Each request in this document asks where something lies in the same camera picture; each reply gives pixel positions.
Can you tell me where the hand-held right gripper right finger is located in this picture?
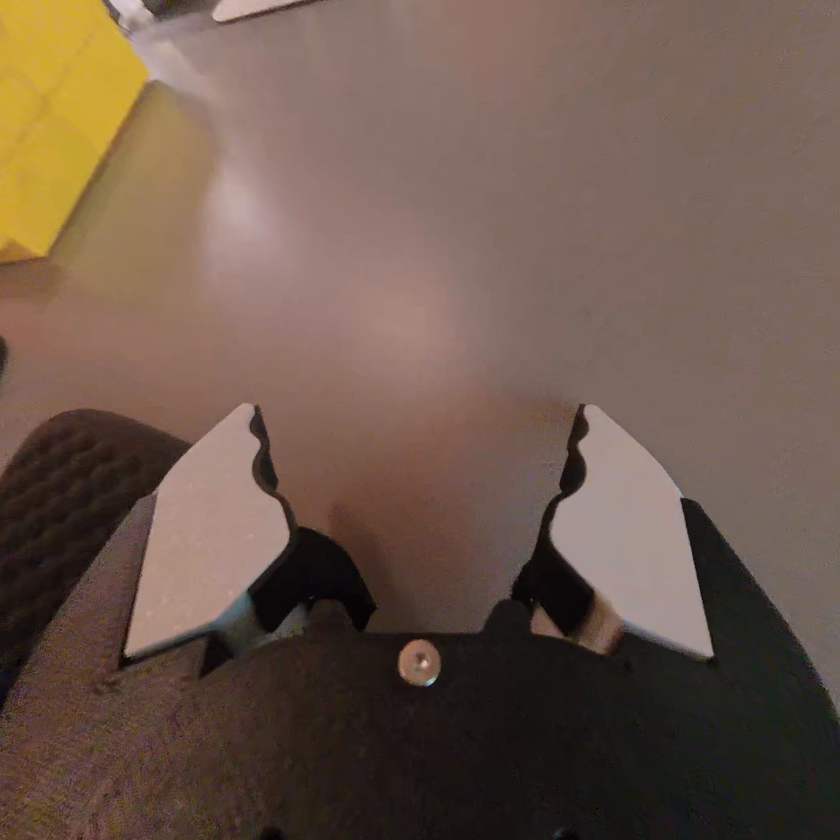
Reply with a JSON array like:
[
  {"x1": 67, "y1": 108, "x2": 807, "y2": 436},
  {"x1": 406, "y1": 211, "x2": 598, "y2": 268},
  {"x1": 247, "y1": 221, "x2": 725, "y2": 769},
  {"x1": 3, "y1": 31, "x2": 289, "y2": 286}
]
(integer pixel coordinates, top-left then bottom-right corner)
[{"x1": 511, "y1": 402, "x2": 716, "y2": 660}]

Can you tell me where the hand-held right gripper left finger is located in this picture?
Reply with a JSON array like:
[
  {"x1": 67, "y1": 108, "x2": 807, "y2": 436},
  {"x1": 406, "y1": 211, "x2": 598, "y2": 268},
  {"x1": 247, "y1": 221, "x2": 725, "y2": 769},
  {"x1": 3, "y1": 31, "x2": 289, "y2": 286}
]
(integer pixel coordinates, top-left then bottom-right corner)
[{"x1": 123, "y1": 402, "x2": 378, "y2": 660}]

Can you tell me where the yellow plastic bin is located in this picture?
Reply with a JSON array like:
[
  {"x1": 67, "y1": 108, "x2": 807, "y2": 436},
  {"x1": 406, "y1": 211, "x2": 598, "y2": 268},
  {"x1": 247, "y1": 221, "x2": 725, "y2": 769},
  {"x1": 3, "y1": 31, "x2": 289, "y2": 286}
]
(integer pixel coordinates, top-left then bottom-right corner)
[{"x1": 0, "y1": 0, "x2": 151, "y2": 263}]

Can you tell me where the black textured pad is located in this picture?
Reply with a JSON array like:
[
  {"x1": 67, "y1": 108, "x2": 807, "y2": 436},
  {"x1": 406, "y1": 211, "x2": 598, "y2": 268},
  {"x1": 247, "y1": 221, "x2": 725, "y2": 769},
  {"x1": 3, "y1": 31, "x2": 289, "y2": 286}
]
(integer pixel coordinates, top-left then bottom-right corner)
[{"x1": 0, "y1": 408, "x2": 193, "y2": 697}]

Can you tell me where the white stand with base plate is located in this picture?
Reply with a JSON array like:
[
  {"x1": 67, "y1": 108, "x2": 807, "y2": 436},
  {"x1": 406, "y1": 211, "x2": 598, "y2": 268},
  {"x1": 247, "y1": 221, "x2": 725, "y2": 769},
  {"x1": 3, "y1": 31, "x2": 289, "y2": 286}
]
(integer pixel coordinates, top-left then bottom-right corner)
[{"x1": 211, "y1": 0, "x2": 312, "y2": 24}]

